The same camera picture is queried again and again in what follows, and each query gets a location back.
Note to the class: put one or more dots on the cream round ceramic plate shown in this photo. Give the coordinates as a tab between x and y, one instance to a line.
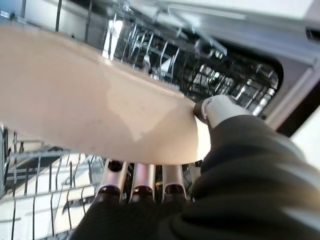
87	100

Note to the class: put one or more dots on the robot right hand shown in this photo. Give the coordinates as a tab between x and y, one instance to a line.
237	187

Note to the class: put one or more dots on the built-in dishwasher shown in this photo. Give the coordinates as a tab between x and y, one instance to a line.
295	82

